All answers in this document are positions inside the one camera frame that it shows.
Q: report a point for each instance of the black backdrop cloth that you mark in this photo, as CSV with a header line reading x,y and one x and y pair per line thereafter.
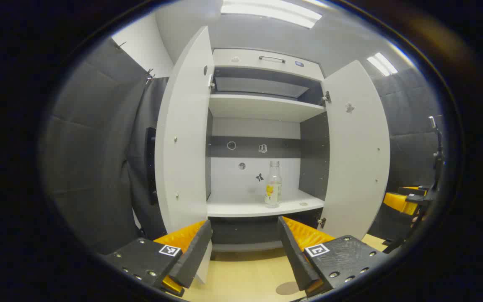
x,y
409,147
138,117
86,147

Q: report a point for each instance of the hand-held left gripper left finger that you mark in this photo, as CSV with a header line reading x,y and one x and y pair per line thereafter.
x,y
195,260

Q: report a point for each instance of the clear bottle yellow label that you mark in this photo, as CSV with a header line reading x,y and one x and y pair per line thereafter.
x,y
273,188

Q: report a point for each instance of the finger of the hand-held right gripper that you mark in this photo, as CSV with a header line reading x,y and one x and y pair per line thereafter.
x,y
398,202

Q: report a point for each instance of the grey cabinet door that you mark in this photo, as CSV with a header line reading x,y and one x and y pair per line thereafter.
x,y
354,159
183,126

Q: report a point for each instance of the grey cabinet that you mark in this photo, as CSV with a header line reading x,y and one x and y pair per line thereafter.
x,y
315,159

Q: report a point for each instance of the white cabinet shelf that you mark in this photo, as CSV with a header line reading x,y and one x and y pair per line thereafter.
x,y
241,205
262,108

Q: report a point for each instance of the ceiling light panel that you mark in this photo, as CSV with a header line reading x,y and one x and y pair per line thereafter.
x,y
382,63

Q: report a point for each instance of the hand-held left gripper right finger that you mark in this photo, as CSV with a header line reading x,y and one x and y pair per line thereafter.
x,y
296,260

